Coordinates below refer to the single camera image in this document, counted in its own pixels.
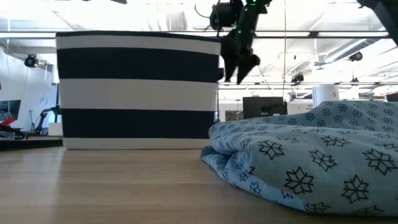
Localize navy white striped fabric basket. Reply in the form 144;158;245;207
55;30;225;151

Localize black metal table frame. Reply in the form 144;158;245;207
0;136;64;152

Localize black cable loop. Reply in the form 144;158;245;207
0;124;26;140

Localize blue snowflake patterned cloth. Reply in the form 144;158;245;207
200;100;398;218

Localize black ceiling fixture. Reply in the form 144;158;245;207
290;72;305;85
348;50;364;62

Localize white column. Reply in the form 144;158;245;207
312;84;340;108

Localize round black ceiling spotlight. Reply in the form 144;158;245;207
24;54;39;69

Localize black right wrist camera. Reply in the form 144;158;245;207
210;1;244;31

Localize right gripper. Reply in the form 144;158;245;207
220;3;262;86

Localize lit wall monitor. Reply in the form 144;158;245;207
0;99;22;121

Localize thin hanging cable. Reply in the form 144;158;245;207
283;0;287;99

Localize black monitor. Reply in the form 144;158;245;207
242;96;289;120

